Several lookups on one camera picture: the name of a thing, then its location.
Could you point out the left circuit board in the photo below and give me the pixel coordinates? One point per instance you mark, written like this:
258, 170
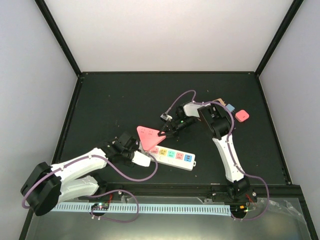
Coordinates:
100, 206

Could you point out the light blue slotted cable duct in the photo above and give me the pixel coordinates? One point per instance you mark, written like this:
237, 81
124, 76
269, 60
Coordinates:
145, 208

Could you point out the orange cube plug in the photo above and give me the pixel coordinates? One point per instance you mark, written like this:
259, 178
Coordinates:
220, 100

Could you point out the black aluminium frame rail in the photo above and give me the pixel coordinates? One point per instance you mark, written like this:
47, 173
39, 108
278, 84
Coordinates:
214, 191

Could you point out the pink square plug piece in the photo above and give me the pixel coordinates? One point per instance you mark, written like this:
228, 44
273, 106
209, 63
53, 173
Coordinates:
242, 116

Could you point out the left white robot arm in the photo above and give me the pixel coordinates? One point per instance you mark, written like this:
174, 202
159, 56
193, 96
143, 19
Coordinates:
49, 185

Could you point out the blue cube plug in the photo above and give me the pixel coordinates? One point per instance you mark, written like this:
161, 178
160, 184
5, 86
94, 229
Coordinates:
230, 107

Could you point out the white power strip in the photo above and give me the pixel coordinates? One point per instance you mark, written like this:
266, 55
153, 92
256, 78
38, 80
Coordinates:
172, 157

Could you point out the pink extension socket adapter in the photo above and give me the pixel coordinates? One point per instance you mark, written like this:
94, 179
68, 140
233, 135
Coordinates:
149, 137

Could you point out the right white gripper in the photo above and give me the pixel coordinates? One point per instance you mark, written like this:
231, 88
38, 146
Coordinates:
168, 125

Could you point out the right circuit board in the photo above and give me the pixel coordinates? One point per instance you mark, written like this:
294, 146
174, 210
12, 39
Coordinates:
239, 209

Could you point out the circuit board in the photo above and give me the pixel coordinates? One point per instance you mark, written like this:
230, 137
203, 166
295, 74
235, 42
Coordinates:
239, 209
100, 206

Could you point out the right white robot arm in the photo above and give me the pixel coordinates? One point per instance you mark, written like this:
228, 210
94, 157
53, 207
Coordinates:
217, 119

